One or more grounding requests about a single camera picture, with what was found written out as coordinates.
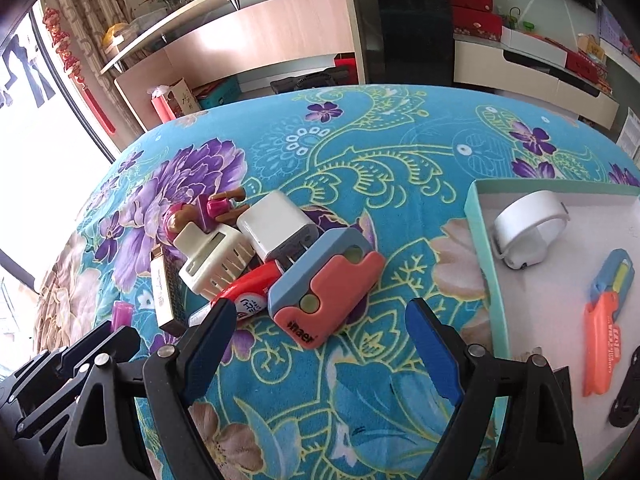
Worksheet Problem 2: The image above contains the purple lighter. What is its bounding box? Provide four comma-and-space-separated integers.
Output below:
111, 300, 134, 333

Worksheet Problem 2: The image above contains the wooden curved shelf desk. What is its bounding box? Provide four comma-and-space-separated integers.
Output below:
104, 0, 368, 130

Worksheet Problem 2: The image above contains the red paper bag floor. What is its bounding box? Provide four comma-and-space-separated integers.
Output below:
148, 78, 202, 124

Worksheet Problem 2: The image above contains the white hair claw clip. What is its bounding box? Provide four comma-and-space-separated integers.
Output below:
174, 222, 255, 300

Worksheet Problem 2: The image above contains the white TV stand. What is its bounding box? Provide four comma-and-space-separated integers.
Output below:
454, 39, 620, 129

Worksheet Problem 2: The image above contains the gold patterned harmonica box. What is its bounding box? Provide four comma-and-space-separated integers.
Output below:
150, 245, 188, 337

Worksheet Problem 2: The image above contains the red gift bag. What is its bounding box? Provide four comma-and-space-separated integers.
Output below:
450, 0, 503, 42

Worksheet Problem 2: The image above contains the teal white tray box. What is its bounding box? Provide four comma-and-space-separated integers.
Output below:
464, 179, 639, 479

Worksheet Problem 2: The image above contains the floral blue tablecloth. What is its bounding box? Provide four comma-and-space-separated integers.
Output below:
36, 84, 639, 479

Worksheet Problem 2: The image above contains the white charger plug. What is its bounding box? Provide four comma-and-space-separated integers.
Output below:
236, 191, 319, 270

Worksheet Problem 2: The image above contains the teal storage crate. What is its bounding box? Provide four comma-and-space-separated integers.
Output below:
194, 76, 241, 110

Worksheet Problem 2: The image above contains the black bag on floor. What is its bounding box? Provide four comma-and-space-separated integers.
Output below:
270, 67, 350, 94

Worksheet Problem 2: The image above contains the black water dispenser cabinet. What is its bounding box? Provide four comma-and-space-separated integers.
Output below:
378, 0, 454, 87

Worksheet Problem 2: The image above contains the red stain remover bottle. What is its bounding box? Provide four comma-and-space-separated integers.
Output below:
179, 261, 281, 326

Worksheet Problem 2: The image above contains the red hanging ornament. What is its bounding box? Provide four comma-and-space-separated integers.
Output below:
42, 6, 116, 136

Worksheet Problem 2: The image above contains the pink doll figure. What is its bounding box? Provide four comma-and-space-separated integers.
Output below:
163, 188, 250, 243

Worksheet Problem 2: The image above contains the white smart band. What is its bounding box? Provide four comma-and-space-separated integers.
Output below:
489, 190, 570, 271

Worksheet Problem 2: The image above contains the long blue orange utility knife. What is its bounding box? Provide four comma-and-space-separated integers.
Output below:
582, 248, 634, 396

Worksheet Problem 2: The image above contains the beige curtain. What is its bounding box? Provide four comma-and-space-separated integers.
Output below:
58, 0, 143, 138

